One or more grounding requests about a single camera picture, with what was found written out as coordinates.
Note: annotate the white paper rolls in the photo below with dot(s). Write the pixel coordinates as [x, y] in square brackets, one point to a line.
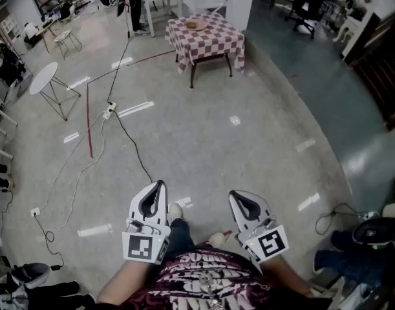
[394, 208]

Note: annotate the person's left white shoe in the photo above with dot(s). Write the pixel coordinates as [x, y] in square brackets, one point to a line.
[175, 210]

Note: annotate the person's blue jeans leg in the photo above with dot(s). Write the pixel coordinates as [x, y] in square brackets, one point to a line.
[181, 234]

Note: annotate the white power strip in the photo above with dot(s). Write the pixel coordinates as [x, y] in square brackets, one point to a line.
[109, 110]

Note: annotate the white round side table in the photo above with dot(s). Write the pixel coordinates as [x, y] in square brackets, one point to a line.
[43, 77]

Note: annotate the checkered cloth table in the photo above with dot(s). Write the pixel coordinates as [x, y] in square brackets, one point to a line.
[203, 44]

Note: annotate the white frame rack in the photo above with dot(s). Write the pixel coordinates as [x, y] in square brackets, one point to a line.
[0, 121]

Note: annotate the person's left forearm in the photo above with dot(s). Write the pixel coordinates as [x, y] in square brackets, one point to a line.
[126, 283]

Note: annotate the person's white shoe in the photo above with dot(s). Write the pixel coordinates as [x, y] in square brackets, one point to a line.
[218, 239]
[175, 210]

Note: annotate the white stool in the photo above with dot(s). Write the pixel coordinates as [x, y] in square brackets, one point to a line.
[63, 37]

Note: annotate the pink plate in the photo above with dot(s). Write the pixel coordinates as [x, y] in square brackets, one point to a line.
[202, 24]

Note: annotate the person's dark printed shirt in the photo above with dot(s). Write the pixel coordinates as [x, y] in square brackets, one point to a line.
[210, 279]

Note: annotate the grey headset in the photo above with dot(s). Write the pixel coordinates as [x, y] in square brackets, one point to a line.
[30, 273]

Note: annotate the person's right forearm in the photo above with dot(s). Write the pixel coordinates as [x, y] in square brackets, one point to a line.
[284, 276]

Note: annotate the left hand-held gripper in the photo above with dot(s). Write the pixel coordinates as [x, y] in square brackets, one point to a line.
[139, 247]

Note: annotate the white floor socket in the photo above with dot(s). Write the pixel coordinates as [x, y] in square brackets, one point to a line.
[35, 211]

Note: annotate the black office chair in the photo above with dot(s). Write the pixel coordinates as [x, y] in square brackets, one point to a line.
[305, 5]

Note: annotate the white ornate table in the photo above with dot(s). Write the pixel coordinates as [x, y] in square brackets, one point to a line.
[341, 32]

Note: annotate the white pillar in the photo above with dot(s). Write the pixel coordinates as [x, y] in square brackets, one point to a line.
[239, 2]

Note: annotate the person's right white shoe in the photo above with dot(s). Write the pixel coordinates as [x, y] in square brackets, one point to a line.
[218, 239]

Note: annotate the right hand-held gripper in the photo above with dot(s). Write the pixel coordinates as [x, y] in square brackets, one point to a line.
[268, 244]

